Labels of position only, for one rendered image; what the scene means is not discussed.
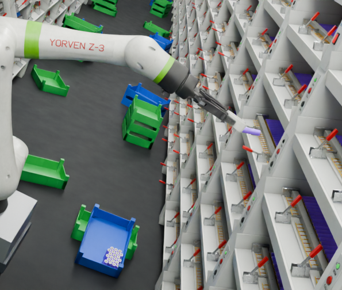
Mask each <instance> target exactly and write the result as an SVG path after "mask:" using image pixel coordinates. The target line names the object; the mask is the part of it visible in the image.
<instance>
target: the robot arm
mask: <svg viewBox="0 0 342 290"><path fill-rule="evenodd" d="M14 58H24V59H63V60H84V61H91V62H100V63H107V64H114V65H118V66H123V67H128V68H130V69H131V70H133V71H135V72H137V73H139V74H141V75H143V76H145V77H147V78H149V79H150V80H152V81H153V82H155V83H156V84H157V85H159V86H160V87H161V88H162V89H163V91H162V92H161V94H162V95H164V94H165V92H167V93H168V94H169V93H170V94H173V93H174V92H175V94H176V95H178V96H179V97H180V98H182V99H183V100H185V99H187V98H188V97H189V96H190V97H192V98H193V101H194V102H196V103H197V105H198V106H200V107H202V108H204V109H205V110H207V111H208V112H210V113H211V114H213V115H214V116H216V117H217V118H219V119H220V120H221V122H223V121H225V122H226V123H228V124H229V125H230V126H232V127H233V128H234V129H236V130H237V131H239V132H240V133H242V131H243V130H244V129H245V127H246V126H247V125H246V122H245V121H243V120H242V119H241V118H239V117H238V116H236V115H235V114H234V113H232V112H231V111H229V110H228V109H229V107H227V108H226V106H225V105H223V104H222V103H220V102H219V101H218V100H216V99H215V98H214V97H213V96H211V95H210V94H209V93H208V92H206V91H205V90H204V89H203V88H198V87H197V84H198V79H197V78H196V77H194V76H193V75H191V74H188V73H189V69H188V68H187V67H186V63H184V64H181V63H180V62H178V61H177V60H176V59H174V58H173V57H172V56H170V55H169V54H168V53H167V52H165V51H164V50H163V49H162V48H161V47H160V46H159V44H158V43H157V42H156V41H155V40H154V39H152V38H150V37H148V36H128V35H107V34H100V33H91V32H84V31H79V30H73V29H68V28H63V27H60V26H55V25H50V24H45V23H42V22H36V21H29V20H23V19H19V18H11V17H3V16H0V213H2V212H4V211H5V210H6V208H7V206H8V200H7V198H8V197H10V196H11V195H12V194H13V193H14V192H15V191H16V189H17V186H18V183H19V181H20V177H21V173H22V170H23V168H24V164H25V161H26V159H27V156H28V148H27V146H26V144H25V143H24V142H23V141H22V140H20V139H19V138H17V137H15V136H13V132H12V123H11V87H12V77H13V64H14Z"/></svg>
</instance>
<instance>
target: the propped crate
mask: <svg viewBox="0 0 342 290"><path fill-rule="evenodd" d="M135 220H136V219H135V218H131V220H127V219H124V218H122V217H119V216H116V215H114V214H112V213H108V212H106V211H103V210H101V209H99V204H95V206H94V208H93V210H92V212H91V215H90V218H89V220H88V223H87V226H86V229H85V232H84V235H83V238H82V241H81V244H80V247H79V250H78V253H77V256H76V259H75V263H77V264H80V265H82V266H85V267H88V268H90V269H93V270H96V271H98V272H101V273H104V274H106V275H109V276H112V277H115V278H118V276H119V275H120V273H121V271H122V269H123V267H124V260H125V256H126V251H127V249H128V244H129V240H130V236H131V233H132V229H133V225H134V223H135ZM110 247H114V248H117V249H118V250H121V251H122V254H123V256H122V258H121V260H122V261H121V263H120V264H119V266H118V268H117V269H115V268H112V267H110V266H107V265H104V264H102V261H103V257H104V255H105V253H106V251H107V249H109V248H110Z"/></svg>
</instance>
